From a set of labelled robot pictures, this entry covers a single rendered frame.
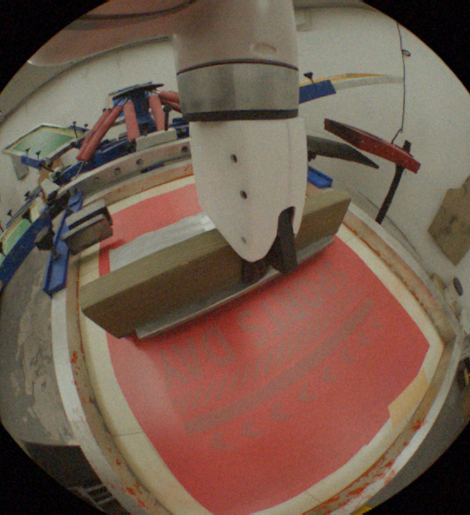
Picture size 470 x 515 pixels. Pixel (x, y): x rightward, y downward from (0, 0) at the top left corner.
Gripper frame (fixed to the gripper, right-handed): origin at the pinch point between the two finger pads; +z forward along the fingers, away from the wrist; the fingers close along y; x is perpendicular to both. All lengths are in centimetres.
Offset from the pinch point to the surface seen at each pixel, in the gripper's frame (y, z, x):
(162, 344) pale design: 3.1, 4.5, -13.5
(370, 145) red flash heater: -26, 2, 92
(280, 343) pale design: 9.5, 5.4, -1.3
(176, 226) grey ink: -15.0, 4.6, -4.8
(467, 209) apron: 57, 8, 194
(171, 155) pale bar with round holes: -42.9, 0.6, 2.4
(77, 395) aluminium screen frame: 7.1, -0.2, -25.8
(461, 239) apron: 67, 36, 190
